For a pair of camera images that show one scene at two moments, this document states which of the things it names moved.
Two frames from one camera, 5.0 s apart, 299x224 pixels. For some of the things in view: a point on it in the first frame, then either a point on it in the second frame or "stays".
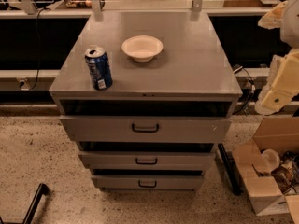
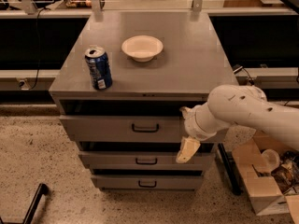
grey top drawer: [145, 129] stays
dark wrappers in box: [287, 175] stays
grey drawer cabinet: [146, 97] stays
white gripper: [291, 22] -> [192, 123]
